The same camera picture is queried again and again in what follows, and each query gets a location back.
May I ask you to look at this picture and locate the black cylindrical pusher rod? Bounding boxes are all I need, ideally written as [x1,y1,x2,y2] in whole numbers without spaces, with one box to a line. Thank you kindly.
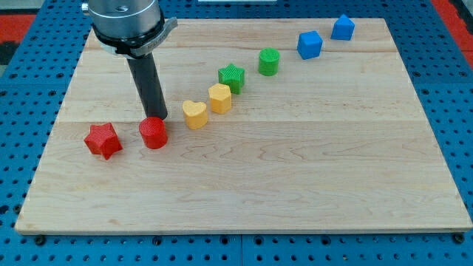
[127,53,168,120]

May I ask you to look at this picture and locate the red star block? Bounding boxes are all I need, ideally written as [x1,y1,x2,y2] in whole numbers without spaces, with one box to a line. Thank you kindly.
[84,123,123,160]

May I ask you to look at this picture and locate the green star block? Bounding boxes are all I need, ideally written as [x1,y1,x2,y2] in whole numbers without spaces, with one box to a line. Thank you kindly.
[218,64,245,95]

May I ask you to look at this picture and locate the red cylinder block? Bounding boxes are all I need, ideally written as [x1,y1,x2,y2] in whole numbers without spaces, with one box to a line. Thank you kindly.
[139,117,168,149]

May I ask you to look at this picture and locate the yellow heart block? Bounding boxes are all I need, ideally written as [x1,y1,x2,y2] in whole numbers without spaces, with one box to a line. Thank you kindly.
[182,100,208,129]

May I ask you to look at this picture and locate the yellow hexagon block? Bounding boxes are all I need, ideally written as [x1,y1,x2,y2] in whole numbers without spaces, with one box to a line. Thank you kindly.
[208,83,232,115]

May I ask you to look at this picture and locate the green cylinder block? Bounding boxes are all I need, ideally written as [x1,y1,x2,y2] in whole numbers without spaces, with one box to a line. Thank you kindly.
[258,47,280,76]

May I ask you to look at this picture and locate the light wooden board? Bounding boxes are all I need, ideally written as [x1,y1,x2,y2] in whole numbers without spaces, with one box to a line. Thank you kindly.
[16,18,472,235]

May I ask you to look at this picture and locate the blue cube block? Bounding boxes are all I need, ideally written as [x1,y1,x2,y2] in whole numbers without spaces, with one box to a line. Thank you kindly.
[297,31,323,60]

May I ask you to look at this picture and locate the blue pentagon block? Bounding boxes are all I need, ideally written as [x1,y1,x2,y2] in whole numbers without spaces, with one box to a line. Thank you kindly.
[330,14,355,41]

